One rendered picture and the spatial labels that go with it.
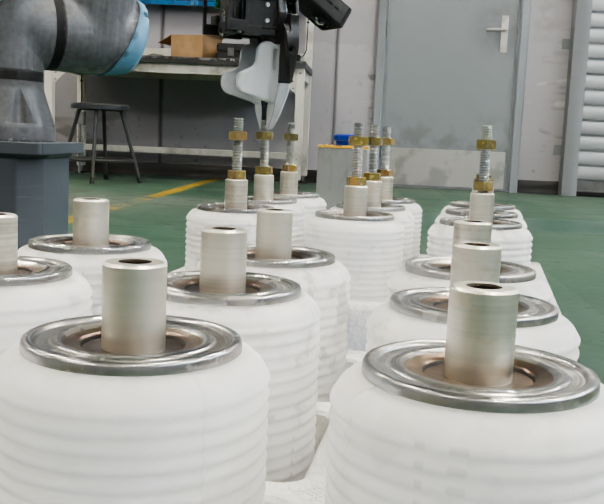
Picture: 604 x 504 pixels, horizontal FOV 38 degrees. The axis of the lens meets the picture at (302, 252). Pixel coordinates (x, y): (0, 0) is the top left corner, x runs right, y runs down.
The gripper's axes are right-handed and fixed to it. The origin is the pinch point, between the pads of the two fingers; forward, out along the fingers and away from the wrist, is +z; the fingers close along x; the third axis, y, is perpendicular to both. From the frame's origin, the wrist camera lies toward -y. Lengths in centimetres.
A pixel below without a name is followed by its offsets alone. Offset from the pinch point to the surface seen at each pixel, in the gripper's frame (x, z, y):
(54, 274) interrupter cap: 46, 9, 34
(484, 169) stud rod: 24.7, 4.1, -9.7
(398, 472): 68, 11, 29
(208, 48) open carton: -447, -49, -171
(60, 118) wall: -542, -1, -100
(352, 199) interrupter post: 17.6, 7.5, -0.1
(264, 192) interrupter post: 1.1, 8.2, 1.2
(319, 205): -4.6, 10.1, -9.0
